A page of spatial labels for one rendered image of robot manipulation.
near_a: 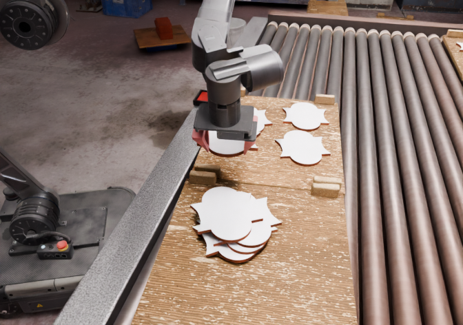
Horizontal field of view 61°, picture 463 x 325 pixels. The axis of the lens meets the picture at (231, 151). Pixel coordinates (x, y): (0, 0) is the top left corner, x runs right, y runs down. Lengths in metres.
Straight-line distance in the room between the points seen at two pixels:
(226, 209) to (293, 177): 0.22
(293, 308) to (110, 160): 2.06
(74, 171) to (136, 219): 1.75
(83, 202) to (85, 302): 1.25
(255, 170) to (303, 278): 0.31
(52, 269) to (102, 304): 1.01
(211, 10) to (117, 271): 0.49
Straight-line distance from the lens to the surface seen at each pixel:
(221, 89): 0.64
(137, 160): 2.56
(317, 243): 0.78
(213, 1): 0.75
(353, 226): 0.85
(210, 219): 0.75
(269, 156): 0.97
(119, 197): 1.95
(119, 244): 0.82
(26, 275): 1.77
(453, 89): 1.51
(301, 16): 1.94
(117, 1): 5.23
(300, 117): 1.12
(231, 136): 0.71
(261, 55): 0.68
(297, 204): 0.85
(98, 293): 0.76
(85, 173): 2.55
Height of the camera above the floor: 1.52
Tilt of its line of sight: 36 degrees down
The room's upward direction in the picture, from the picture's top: straight up
